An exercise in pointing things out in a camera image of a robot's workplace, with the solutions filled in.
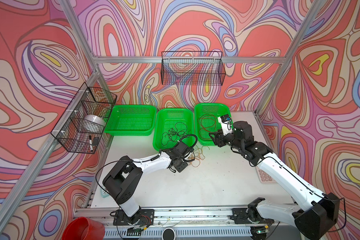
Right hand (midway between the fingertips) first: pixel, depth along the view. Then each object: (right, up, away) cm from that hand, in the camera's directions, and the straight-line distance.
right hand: (214, 135), depth 77 cm
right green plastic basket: (+9, +18, +38) cm, 44 cm away
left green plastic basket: (-56, +10, +38) cm, 69 cm away
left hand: (-17, -17, +13) cm, 27 cm away
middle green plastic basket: (-25, +5, +33) cm, 42 cm away
